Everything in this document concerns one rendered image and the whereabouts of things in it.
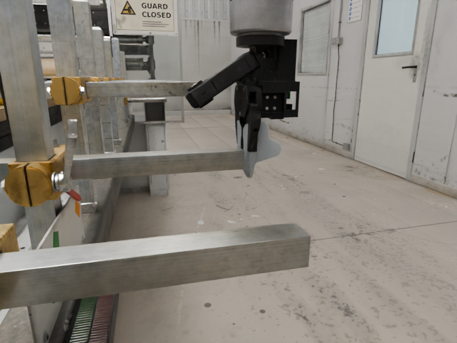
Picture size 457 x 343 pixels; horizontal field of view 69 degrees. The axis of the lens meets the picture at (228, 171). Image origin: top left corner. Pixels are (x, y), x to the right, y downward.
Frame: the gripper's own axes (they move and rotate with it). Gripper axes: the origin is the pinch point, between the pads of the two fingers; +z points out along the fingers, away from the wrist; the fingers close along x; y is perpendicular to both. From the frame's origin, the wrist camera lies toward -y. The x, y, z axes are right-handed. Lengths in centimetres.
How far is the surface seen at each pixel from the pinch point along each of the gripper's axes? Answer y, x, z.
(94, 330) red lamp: -21.8, -16.8, 12.4
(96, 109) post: -28, 44, -6
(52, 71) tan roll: -81, 226, -19
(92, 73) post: -28, 44, -16
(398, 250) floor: 123, 97, 82
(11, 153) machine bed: -49, 43, 4
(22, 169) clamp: -29.1, -8.6, -4.2
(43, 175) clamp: -26.9, -8.6, -3.3
